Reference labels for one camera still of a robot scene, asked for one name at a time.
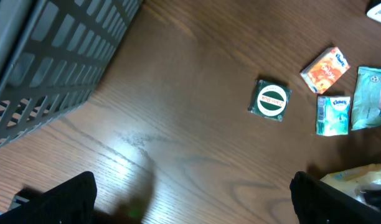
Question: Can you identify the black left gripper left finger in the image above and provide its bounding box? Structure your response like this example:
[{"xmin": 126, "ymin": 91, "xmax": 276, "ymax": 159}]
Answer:
[{"xmin": 0, "ymin": 171, "xmax": 97, "ymax": 224}]

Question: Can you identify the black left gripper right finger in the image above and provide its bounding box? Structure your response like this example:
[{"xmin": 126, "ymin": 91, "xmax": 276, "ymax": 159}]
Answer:
[{"xmin": 289, "ymin": 171, "xmax": 381, "ymax": 224}]

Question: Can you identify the white wiper sheet bag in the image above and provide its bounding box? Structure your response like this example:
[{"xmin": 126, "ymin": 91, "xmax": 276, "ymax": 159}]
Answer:
[{"xmin": 320, "ymin": 164, "xmax": 381, "ymax": 207}]

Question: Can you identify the teal Kleenex tissue pack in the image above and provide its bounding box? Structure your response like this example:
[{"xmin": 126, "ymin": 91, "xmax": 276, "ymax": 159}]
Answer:
[{"xmin": 316, "ymin": 96, "xmax": 350, "ymax": 136}]

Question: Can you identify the green Zam-Buk tin box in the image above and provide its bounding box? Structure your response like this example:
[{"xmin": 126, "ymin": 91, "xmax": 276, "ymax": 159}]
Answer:
[{"xmin": 248, "ymin": 80, "xmax": 292, "ymax": 122}]

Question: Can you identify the teal snack packet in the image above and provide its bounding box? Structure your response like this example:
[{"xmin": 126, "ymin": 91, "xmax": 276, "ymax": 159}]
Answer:
[{"xmin": 351, "ymin": 66, "xmax": 381, "ymax": 131}]

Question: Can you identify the orange Kleenex tissue pack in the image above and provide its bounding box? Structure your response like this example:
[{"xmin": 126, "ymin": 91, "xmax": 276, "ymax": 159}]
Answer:
[{"xmin": 300, "ymin": 47, "xmax": 350, "ymax": 95}]

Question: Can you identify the white barcode scanner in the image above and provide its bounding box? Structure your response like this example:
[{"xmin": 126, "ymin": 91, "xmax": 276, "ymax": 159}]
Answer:
[{"xmin": 366, "ymin": 0, "xmax": 381, "ymax": 23}]

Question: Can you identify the dark grey mesh basket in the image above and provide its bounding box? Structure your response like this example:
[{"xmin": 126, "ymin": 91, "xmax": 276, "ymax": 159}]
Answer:
[{"xmin": 0, "ymin": 0, "xmax": 142, "ymax": 147}]

